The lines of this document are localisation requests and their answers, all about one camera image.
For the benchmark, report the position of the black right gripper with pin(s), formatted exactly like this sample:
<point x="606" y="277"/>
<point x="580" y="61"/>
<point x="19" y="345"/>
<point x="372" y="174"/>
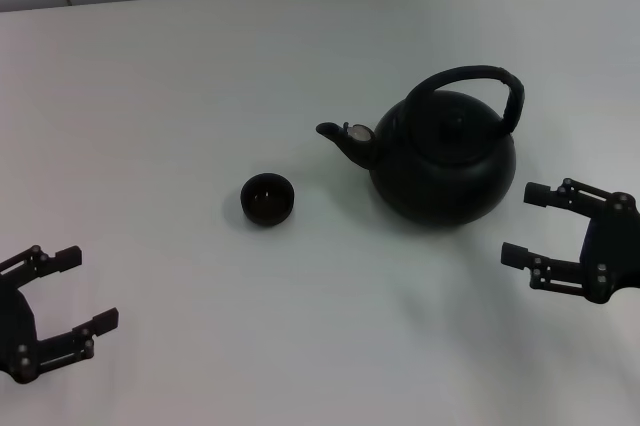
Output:
<point x="612" y="246"/>

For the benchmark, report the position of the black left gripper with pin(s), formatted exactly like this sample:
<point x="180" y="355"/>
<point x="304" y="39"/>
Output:
<point x="17" y="331"/>

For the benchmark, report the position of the black round teapot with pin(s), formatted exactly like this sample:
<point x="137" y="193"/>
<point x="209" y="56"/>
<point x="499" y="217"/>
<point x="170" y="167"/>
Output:
<point x="440" y="166"/>

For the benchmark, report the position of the small dark brown teacup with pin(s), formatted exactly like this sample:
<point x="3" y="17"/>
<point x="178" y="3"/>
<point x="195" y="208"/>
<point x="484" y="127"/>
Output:
<point x="266" y="201"/>

